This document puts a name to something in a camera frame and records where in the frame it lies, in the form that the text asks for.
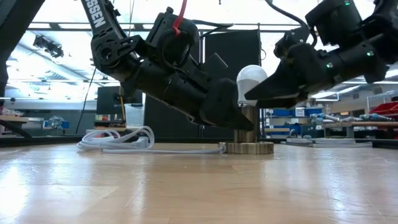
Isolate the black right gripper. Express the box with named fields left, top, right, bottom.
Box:
left=244, top=42, right=346, bottom=109

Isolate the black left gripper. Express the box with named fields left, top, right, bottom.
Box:
left=164, top=73, right=255, bottom=131

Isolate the brass lamp socket base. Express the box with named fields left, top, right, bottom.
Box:
left=219, top=105, right=275, bottom=156

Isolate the white lightbulb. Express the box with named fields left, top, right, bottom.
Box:
left=236, top=64, right=268, bottom=107

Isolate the white power cord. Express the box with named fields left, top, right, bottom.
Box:
left=76, top=126, right=225, bottom=155

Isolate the grey blue tool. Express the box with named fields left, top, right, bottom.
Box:
left=310, top=112, right=342, bottom=123
left=358, top=112, right=390, bottom=122

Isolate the hard drive in antistatic bag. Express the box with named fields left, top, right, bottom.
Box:
left=280, top=136, right=373, bottom=148

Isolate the wooden workbench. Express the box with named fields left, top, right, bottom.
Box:
left=322, top=120, right=398, bottom=138

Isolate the clear plastic bin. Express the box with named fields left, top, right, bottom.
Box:
left=124, top=104, right=146, bottom=128

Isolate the red storage bin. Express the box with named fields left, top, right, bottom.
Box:
left=369, top=101, right=398, bottom=123

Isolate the black monitor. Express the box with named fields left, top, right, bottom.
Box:
left=96, top=85, right=144, bottom=116

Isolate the black ceiling track light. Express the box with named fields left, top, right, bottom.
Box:
left=32, top=35, right=65, bottom=60

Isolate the wooden table with black leg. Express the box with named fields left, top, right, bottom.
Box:
left=0, top=114, right=35, bottom=140

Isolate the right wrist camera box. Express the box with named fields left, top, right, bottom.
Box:
left=273, top=26, right=312, bottom=59

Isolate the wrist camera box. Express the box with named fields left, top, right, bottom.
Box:
left=273, top=26, right=312, bottom=59
left=201, top=52, right=229, bottom=82

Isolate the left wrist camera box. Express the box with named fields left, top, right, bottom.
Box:
left=201, top=52, right=229, bottom=82

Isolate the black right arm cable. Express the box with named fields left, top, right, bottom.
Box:
left=265, top=0, right=318, bottom=47

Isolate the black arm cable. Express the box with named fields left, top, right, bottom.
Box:
left=265, top=0, right=318, bottom=47
left=190, top=19, right=234, bottom=39

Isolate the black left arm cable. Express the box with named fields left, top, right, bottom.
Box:
left=190, top=19, right=234, bottom=39

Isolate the yellow cable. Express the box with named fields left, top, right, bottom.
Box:
left=119, top=93, right=127, bottom=124

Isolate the red cable tie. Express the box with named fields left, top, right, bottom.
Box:
left=172, top=0, right=188, bottom=37

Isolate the thin black hanging cable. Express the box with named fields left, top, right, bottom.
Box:
left=76, top=67, right=97, bottom=134

